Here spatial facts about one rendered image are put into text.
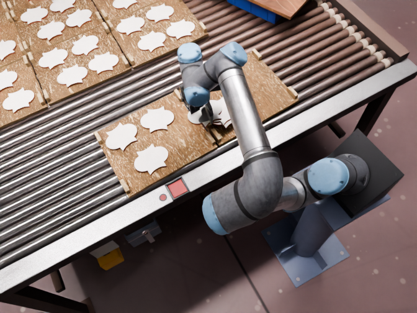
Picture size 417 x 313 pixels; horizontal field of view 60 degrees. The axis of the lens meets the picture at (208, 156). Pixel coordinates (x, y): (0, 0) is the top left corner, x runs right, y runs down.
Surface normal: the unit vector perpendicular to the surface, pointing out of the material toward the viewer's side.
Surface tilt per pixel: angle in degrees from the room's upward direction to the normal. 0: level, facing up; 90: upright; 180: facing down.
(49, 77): 0
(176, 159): 0
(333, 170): 36
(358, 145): 44
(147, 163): 0
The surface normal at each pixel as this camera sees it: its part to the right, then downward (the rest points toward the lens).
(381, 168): -0.63, 0.00
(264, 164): -0.07, -0.32
